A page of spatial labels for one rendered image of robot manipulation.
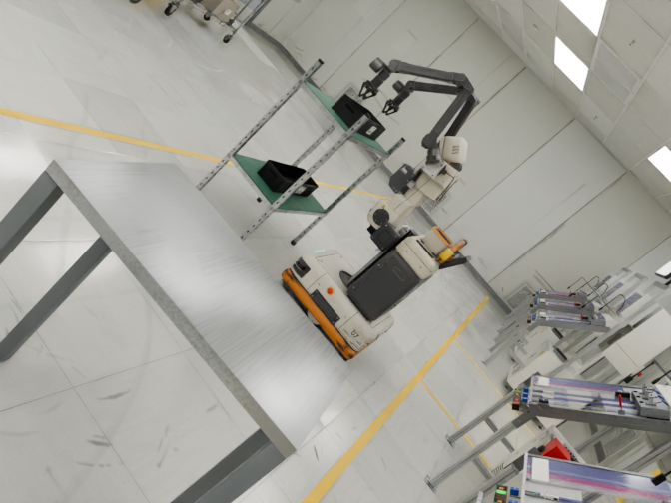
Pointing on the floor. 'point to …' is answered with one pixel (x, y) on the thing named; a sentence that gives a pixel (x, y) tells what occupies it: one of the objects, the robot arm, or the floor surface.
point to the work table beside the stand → (193, 302)
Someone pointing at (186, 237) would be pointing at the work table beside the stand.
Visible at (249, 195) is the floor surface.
